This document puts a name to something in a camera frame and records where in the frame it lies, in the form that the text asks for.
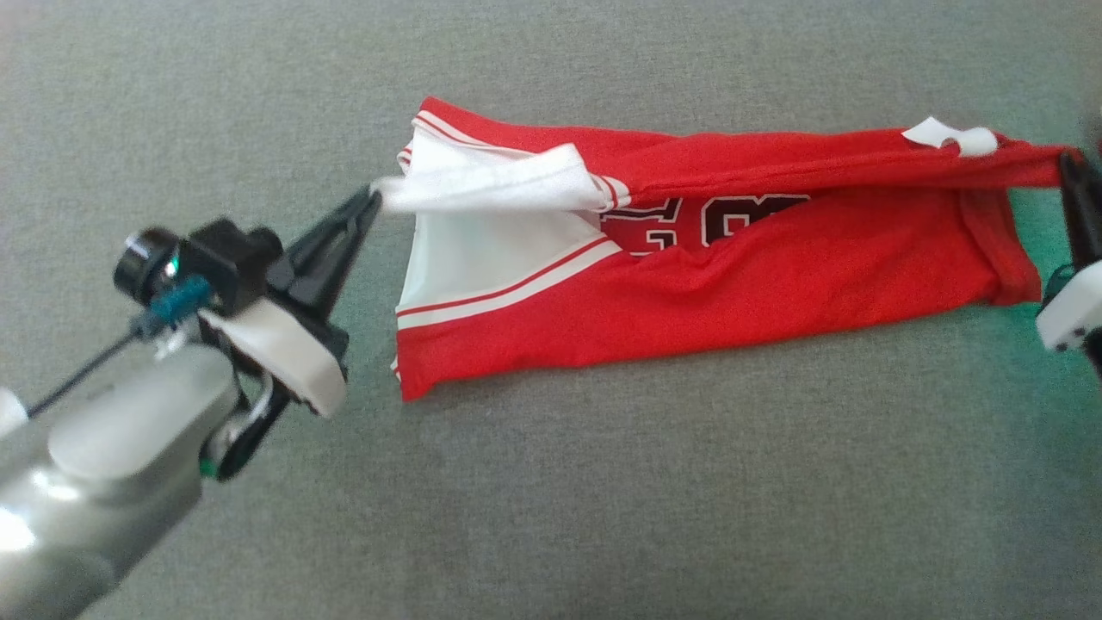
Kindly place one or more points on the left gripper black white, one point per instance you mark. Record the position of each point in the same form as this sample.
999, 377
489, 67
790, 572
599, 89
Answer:
241, 267

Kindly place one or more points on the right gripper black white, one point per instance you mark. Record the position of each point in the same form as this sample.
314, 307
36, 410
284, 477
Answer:
1080, 310

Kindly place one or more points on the red basketball jersey white trim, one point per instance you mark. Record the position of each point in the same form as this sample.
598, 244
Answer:
775, 275

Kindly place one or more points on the grey fabric sofa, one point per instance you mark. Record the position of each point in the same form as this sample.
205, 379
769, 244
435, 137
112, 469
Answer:
603, 517

